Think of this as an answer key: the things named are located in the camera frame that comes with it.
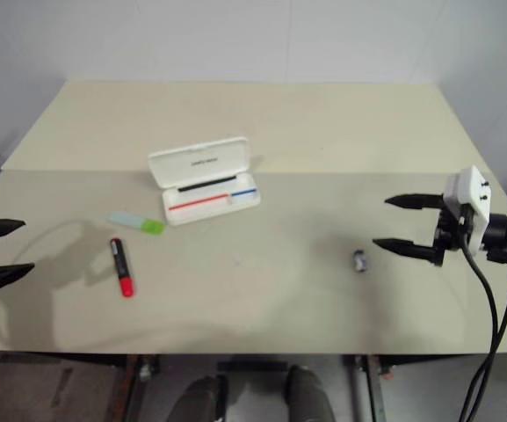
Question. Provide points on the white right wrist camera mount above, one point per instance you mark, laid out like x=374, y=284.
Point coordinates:
x=472, y=186

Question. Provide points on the metal table leg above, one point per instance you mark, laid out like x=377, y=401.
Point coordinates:
x=139, y=387
x=367, y=387

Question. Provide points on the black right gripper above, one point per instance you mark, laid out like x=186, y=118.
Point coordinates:
x=451, y=228

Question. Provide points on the white plastic pencil case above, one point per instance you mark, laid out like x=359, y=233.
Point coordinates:
x=200, y=160

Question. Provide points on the dark rounded shape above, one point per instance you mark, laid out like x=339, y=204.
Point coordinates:
x=308, y=395
x=200, y=400

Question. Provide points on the thin red-brown stick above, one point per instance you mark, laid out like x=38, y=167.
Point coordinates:
x=200, y=201

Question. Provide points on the red and black marker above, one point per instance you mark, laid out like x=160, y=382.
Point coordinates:
x=122, y=266

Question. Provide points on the black table frame bar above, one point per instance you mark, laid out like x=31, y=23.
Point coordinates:
x=60, y=358

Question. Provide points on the small grey sharpener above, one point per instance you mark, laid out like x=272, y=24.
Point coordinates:
x=359, y=260

